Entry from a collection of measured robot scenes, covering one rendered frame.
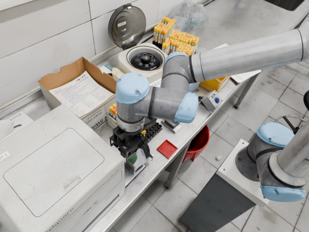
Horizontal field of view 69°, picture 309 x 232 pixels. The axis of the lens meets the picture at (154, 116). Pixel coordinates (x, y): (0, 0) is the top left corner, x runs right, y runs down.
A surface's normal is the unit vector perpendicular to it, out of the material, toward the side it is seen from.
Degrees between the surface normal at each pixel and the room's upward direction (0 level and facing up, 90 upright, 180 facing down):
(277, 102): 0
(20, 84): 90
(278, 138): 11
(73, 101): 1
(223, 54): 35
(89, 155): 0
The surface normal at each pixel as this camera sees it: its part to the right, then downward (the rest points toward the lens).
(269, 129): 0.07, -0.74
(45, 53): 0.76, 0.56
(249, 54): -0.35, 0.08
